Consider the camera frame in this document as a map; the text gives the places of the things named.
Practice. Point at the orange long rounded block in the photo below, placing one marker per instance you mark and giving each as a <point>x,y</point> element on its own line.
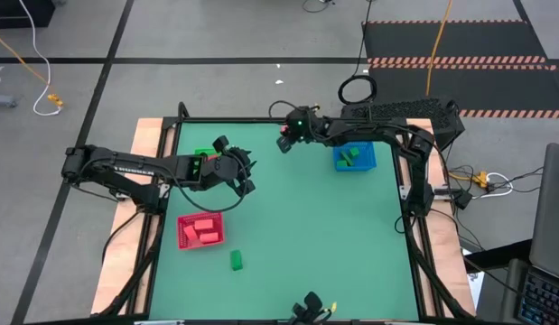
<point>190,232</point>

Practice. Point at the yellow tag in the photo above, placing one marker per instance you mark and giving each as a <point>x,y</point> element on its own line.
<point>333,307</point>

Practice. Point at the green cube block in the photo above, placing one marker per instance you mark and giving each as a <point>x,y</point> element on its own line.
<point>354,152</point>

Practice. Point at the grey power strip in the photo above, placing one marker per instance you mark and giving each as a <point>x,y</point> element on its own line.
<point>3,101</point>

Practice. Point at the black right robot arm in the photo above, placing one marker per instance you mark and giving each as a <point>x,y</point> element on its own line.
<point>374,127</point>

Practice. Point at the yellow power socket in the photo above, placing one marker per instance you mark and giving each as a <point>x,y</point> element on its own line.
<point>480,179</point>

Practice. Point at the orange rectangular block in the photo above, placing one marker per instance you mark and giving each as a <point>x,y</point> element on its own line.
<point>209,237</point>
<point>284,130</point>
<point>203,224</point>

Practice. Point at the black desk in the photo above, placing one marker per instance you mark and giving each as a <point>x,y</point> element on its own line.
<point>500,255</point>

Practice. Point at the wooden table side board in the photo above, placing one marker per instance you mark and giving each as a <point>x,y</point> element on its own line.
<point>453,271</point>
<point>116,262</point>

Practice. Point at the green small block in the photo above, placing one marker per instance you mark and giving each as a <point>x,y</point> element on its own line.
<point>341,164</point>

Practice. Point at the blue plastic basket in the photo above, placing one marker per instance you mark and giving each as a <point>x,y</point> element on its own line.
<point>369,158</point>

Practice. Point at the black backlit keyboard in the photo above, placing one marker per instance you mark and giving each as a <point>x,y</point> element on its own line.
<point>543,300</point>

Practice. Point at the black perforated computer case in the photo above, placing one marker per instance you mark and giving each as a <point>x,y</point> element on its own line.
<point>396,107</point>

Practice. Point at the green long slanted block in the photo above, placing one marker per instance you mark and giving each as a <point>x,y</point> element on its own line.
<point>236,260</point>

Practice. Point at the grey laptop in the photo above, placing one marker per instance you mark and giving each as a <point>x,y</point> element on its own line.
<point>552,212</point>

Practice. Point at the black box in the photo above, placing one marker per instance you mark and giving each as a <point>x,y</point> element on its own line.
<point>17,11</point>

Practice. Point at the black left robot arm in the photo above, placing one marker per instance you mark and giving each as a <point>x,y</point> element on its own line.
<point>125,164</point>

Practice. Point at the black table frame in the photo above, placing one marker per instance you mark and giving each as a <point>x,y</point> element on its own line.
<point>238,120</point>

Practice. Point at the black striped floor mat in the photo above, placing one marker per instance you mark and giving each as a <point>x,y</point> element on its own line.
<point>487,40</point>

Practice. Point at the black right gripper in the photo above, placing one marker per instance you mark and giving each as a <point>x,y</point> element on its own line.
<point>302,124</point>

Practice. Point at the red block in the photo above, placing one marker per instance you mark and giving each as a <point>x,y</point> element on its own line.
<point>212,157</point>

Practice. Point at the black power adaptor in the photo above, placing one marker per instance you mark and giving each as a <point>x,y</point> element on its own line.
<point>463,199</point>

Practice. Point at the green plastic basket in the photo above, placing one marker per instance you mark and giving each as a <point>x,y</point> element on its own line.
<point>202,152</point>

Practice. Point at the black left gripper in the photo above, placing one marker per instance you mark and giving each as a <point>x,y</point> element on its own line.
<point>220,169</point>

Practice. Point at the red plastic basket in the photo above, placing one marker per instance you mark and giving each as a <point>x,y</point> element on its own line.
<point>183,244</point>

